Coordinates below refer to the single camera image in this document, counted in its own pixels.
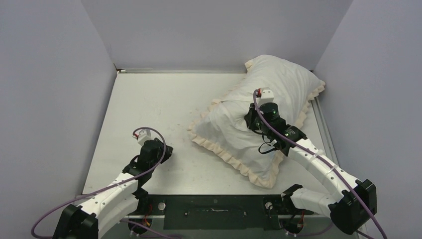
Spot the white pillow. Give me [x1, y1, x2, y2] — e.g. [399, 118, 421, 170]
[193, 54, 322, 180]

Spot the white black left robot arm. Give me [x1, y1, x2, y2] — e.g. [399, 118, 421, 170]
[53, 138, 173, 239]

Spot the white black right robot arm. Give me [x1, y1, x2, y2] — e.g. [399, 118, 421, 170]
[244, 103, 377, 235]

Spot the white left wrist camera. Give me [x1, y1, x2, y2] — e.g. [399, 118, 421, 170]
[133, 129, 152, 146]

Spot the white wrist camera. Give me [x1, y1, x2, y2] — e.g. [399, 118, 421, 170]
[256, 87, 274, 107]
[133, 129, 152, 146]

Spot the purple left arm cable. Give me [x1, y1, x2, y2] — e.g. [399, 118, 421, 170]
[30, 126, 183, 239]

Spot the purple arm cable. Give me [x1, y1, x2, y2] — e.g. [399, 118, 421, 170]
[252, 89, 388, 239]
[30, 126, 183, 239]

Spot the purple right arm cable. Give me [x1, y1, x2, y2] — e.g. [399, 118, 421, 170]
[252, 89, 388, 239]

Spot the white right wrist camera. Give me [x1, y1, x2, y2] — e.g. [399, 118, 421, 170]
[256, 87, 274, 107]

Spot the aluminium frame rail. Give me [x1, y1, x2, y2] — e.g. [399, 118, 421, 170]
[117, 67, 340, 166]

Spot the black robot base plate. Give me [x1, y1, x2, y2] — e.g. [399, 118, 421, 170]
[130, 194, 312, 233]

